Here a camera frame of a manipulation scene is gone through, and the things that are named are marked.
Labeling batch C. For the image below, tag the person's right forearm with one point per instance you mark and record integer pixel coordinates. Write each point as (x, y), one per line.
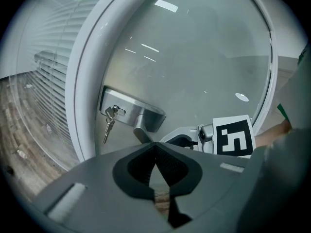
(272, 135)

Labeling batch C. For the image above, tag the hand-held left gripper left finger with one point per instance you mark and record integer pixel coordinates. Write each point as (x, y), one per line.
(97, 198)

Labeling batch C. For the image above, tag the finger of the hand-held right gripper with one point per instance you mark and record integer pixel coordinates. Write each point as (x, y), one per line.
(179, 131)

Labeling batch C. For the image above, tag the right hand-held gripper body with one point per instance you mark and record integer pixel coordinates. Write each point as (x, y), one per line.
(233, 137)

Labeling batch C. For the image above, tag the frosted glass door with handle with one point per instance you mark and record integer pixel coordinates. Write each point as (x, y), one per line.
(194, 57)

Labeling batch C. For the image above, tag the silver key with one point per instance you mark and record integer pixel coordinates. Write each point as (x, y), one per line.
(108, 130)
(110, 111)

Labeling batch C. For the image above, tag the crumpled clear bottle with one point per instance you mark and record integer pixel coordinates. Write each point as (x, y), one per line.
(48, 128)

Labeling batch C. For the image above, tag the white framed glass door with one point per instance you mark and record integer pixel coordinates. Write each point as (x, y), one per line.
(73, 105)

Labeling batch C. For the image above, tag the glass partition with blinds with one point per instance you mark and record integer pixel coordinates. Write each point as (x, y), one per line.
(48, 57)

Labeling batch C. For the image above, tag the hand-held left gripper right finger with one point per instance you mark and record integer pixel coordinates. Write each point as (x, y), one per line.
(213, 193)

